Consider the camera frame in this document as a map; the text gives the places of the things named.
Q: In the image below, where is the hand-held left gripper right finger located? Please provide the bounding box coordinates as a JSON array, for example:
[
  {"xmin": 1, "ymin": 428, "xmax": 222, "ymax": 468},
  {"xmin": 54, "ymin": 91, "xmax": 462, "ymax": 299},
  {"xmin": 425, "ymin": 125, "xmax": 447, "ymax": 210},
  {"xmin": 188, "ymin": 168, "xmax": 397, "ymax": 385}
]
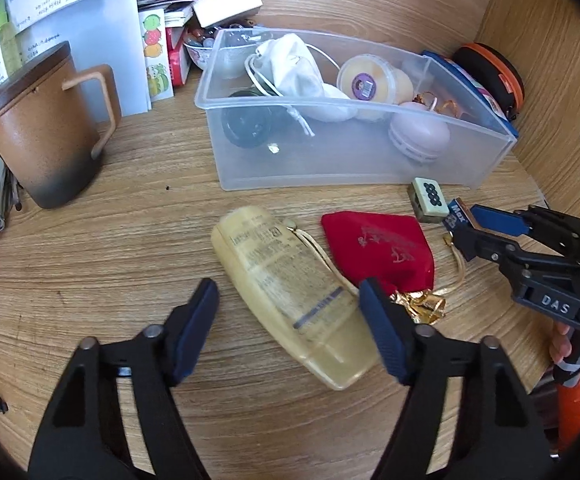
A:
[{"xmin": 358, "ymin": 277, "xmax": 551, "ymax": 480}]

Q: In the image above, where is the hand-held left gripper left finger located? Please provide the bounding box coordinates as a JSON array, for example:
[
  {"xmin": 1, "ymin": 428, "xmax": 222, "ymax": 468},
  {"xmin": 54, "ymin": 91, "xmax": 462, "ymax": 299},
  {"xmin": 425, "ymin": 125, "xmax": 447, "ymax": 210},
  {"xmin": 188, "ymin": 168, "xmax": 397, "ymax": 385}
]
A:
[{"xmin": 28, "ymin": 277, "xmax": 220, "ymax": 480}]

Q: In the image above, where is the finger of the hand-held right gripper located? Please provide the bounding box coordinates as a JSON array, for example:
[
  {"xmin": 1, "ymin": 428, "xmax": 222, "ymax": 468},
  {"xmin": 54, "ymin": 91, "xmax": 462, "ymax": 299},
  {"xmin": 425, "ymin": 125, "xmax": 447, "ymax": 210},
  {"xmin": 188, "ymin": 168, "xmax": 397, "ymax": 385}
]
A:
[
  {"xmin": 470, "ymin": 203, "xmax": 580, "ymax": 261},
  {"xmin": 451, "ymin": 224, "xmax": 580, "ymax": 286}
]

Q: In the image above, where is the small blue packet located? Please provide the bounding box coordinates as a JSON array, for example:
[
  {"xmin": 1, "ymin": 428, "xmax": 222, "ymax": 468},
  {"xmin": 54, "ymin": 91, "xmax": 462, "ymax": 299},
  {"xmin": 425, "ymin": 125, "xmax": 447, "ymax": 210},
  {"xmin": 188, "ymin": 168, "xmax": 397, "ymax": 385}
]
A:
[{"xmin": 443, "ymin": 198, "xmax": 474, "ymax": 234}]

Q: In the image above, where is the yellow lotion bottle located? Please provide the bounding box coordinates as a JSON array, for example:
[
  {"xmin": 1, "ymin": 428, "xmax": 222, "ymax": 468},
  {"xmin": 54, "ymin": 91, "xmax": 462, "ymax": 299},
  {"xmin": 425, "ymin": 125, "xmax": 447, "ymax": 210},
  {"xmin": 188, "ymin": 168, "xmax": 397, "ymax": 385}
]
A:
[{"xmin": 211, "ymin": 206, "xmax": 387, "ymax": 391}]

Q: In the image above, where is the pink macaron-shaped case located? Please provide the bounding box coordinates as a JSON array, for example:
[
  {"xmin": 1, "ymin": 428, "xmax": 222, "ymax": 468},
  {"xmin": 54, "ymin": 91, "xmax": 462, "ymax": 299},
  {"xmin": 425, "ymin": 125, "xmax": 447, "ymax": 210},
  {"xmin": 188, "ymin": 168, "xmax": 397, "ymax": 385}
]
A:
[{"xmin": 388, "ymin": 102, "xmax": 451, "ymax": 163}]

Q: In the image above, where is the clear plastic storage bin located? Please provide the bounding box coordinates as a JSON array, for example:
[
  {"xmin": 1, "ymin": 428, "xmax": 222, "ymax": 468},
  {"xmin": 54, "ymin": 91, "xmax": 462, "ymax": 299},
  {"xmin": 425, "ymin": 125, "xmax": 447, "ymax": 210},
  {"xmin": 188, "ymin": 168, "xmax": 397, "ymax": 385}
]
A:
[{"xmin": 194, "ymin": 27, "xmax": 519, "ymax": 192}]

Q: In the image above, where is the yellow pudding cup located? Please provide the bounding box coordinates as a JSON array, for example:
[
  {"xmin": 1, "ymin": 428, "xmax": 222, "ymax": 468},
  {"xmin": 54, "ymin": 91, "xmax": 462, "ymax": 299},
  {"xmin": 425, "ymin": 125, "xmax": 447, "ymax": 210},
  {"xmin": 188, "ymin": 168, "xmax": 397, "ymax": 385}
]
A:
[{"xmin": 336, "ymin": 54, "xmax": 415, "ymax": 121}]

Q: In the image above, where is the white drawstring pouch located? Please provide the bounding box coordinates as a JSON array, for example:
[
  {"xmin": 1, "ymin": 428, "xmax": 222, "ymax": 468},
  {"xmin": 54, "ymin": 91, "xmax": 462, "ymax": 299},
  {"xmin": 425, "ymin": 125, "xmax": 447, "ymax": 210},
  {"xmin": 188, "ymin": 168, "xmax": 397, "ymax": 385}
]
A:
[{"xmin": 245, "ymin": 34, "xmax": 358, "ymax": 137}]

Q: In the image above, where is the wooden desktop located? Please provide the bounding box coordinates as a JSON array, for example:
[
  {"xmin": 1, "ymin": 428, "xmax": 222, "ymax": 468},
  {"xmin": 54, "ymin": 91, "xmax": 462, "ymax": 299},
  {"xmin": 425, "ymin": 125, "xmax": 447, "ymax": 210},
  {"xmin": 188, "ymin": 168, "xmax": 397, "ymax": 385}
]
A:
[{"xmin": 0, "ymin": 0, "xmax": 580, "ymax": 480}]

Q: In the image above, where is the person's right hand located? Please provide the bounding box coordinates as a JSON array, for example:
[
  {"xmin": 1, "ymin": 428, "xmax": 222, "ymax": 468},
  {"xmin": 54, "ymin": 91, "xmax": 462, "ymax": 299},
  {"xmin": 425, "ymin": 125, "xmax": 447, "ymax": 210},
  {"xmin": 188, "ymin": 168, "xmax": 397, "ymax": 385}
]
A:
[{"xmin": 549, "ymin": 322, "xmax": 580, "ymax": 377}]

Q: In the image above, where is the green white mahjong tile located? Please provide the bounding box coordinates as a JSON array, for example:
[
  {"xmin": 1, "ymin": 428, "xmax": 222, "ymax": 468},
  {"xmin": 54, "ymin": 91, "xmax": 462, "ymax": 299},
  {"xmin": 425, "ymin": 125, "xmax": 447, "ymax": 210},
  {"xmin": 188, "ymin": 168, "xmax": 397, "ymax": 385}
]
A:
[{"xmin": 407, "ymin": 177, "xmax": 451, "ymax": 222}]

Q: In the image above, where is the gold ribbon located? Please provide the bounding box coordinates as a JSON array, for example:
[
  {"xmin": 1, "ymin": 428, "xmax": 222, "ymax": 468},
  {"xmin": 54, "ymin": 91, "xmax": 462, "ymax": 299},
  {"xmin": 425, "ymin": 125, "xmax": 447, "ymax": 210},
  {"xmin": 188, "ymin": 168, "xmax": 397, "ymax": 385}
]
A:
[{"xmin": 414, "ymin": 91, "xmax": 459, "ymax": 117}]

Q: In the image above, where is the blue printed pencil pouch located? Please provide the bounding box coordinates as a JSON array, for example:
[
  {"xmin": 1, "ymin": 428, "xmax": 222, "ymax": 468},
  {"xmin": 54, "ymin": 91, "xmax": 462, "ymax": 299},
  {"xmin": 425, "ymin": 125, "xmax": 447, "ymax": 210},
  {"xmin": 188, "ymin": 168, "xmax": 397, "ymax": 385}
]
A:
[{"xmin": 421, "ymin": 50, "xmax": 520, "ymax": 139}]

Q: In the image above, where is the black orange zip case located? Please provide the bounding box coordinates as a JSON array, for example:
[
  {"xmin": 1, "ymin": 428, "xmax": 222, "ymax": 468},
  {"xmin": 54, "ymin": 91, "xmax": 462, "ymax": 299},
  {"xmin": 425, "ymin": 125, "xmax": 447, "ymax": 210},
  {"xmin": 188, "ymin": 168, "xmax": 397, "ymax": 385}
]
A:
[{"xmin": 452, "ymin": 42, "xmax": 525, "ymax": 122}]

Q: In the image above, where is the black round jar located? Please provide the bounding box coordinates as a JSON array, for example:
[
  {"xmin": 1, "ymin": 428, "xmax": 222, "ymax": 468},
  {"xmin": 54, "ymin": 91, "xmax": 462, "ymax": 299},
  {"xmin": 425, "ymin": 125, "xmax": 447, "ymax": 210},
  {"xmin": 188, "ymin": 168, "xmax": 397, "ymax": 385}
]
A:
[{"xmin": 220, "ymin": 89, "xmax": 297, "ymax": 149}]

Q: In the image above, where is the metal nail clipper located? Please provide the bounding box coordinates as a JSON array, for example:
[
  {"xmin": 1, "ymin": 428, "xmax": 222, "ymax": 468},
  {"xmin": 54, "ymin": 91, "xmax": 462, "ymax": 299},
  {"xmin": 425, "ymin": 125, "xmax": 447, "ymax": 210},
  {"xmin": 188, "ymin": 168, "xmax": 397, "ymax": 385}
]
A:
[{"xmin": 0, "ymin": 167, "xmax": 24, "ymax": 233}]

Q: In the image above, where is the brown ceramic mug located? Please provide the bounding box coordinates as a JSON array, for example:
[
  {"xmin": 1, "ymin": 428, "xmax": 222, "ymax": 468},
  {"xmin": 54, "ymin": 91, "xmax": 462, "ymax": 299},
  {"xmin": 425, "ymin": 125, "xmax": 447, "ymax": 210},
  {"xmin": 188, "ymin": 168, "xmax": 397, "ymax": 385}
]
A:
[{"xmin": 0, "ymin": 57, "xmax": 122, "ymax": 209}]

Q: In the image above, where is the red box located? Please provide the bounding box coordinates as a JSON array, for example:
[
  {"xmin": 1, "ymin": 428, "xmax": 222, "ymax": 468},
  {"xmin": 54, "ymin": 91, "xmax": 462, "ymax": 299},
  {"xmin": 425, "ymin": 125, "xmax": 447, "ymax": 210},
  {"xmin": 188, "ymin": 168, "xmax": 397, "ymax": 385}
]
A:
[{"xmin": 166, "ymin": 24, "xmax": 193, "ymax": 87}]

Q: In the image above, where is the fruit sticker box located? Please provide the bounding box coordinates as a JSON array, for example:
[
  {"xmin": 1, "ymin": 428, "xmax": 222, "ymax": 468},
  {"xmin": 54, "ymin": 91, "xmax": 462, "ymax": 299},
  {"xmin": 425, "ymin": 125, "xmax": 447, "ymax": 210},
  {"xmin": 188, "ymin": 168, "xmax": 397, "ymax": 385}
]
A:
[{"xmin": 140, "ymin": 8, "xmax": 175, "ymax": 102}]

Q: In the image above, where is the floral bowl of marbles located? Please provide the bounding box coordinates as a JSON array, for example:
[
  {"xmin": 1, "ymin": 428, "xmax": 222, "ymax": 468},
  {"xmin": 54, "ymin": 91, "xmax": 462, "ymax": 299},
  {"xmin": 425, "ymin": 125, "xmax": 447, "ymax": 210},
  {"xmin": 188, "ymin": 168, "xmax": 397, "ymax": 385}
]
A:
[{"xmin": 184, "ymin": 24, "xmax": 221, "ymax": 72}]

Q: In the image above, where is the dark wooden mug lid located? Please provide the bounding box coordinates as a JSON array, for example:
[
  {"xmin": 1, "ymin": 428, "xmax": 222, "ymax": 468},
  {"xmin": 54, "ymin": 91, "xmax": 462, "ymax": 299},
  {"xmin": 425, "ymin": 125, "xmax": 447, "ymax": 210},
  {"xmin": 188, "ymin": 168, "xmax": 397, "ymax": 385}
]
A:
[{"xmin": 0, "ymin": 41, "xmax": 73, "ymax": 124}]

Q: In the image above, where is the small white box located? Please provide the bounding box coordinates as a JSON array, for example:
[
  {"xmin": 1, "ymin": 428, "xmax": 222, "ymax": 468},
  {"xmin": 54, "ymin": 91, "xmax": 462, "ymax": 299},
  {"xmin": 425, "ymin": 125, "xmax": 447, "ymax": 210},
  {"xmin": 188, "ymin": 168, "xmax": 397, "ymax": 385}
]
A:
[{"xmin": 192, "ymin": 0, "xmax": 262, "ymax": 28}]

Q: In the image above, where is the yellow-green spray bottle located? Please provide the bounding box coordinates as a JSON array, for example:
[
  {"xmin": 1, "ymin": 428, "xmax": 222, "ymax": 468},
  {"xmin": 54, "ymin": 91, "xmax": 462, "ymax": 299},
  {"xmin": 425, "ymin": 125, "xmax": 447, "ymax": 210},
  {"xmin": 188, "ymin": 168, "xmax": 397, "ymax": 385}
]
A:
[{"xmin": 0, "ymin": 0, "xmax": 23, "ymax": 87}]

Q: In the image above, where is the red velvet drawstring pouch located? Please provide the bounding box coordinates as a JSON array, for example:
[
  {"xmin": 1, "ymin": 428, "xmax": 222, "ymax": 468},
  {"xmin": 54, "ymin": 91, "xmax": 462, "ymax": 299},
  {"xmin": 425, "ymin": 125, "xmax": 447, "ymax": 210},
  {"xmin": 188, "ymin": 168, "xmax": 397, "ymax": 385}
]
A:
[{"xmin": 321, "ymin": 211, "xmax": 447, "ymax": 327}]

